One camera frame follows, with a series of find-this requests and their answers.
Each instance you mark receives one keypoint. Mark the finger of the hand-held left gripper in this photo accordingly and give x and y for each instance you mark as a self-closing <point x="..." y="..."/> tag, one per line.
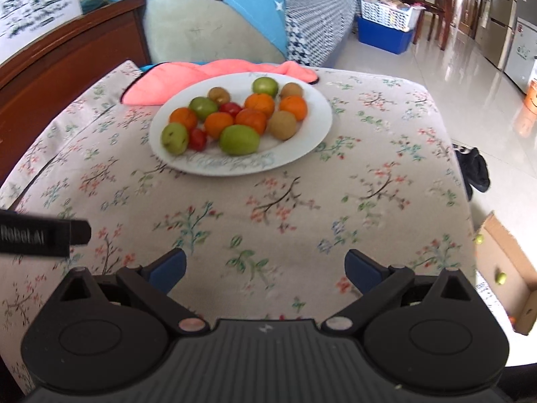
<point x="79" y="231"/>

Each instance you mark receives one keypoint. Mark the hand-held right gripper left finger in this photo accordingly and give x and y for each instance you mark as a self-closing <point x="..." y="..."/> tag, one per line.
<point x="168" y="268"/>

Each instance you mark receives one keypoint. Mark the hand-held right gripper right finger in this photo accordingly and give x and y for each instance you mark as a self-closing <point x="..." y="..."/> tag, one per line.
<point x="361" y="270"/>

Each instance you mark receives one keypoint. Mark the red cherry tomato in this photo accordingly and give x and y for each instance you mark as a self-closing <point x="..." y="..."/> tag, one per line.
<point x="197" y="139"/>
<point x="230" y="109"/>

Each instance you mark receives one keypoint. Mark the orange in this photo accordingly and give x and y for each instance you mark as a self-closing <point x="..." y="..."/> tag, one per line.
<point x="219" y="124"/>
<point x="251" y="121"/>
<point x="259" y="104"/>
<point x="183" y="118"/>
<point x="293" y="107"/>

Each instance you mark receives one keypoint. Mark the white plate with flower print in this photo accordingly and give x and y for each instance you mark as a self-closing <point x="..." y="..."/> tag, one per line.
<point x="310" y="126"/>

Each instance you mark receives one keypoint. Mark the brown kiwi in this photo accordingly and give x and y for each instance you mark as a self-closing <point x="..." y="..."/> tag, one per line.
<point x="291" y="90"/>
<point x="219" y="95"/>
<point x="282" y="124"/>

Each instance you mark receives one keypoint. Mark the floral printed cloth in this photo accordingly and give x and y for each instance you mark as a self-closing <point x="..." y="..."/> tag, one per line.
<point x="293" y="218"/>

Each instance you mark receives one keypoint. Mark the small green fruit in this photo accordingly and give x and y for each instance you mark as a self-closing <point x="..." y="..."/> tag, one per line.
<point x="479" y="239"/>
<point x="501" y="278"/>

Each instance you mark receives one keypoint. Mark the brown cardboard box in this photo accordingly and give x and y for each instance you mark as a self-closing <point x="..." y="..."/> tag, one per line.
<point x="507" y="252"/>

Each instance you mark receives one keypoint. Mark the black slippers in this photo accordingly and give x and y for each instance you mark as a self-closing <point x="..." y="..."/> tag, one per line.
<point x="474" y="172"/>

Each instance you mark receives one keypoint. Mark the pink towel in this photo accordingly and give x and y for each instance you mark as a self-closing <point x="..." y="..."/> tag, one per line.
<point x="168" y="79"/>

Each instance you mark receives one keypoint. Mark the white printed carton box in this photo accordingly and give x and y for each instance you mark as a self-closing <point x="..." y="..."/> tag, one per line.
<point x="33" y="8"/>

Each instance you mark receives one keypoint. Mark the blue plastic bin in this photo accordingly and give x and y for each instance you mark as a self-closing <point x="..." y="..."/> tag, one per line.
<point x="381" y="37"/>

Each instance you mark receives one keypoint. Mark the orange smiley bucket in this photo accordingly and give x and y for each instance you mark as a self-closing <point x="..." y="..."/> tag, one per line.
<point x="532" y="98"/>

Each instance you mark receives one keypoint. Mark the houndstooth sofa cover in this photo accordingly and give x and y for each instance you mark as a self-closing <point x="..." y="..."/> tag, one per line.
<point x="319" y="21"/>

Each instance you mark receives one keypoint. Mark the white plastic basket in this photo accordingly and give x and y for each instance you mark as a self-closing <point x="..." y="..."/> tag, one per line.
<point x="381" y="14"/>

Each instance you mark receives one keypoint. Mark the white refrigerator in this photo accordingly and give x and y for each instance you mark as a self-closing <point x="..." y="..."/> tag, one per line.
<point x="522" y="54"/>

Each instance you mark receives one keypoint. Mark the silver refrigerator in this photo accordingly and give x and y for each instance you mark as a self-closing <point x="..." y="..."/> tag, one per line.
<point x="499" y="29"/>

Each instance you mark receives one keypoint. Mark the brown wooden sofa frame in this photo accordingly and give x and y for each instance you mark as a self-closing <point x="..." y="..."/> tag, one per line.
<point x="63" y="63"/>

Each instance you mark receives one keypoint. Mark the wooden door frame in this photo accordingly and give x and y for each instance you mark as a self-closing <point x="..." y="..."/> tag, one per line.
<point x="465" y="4"/>

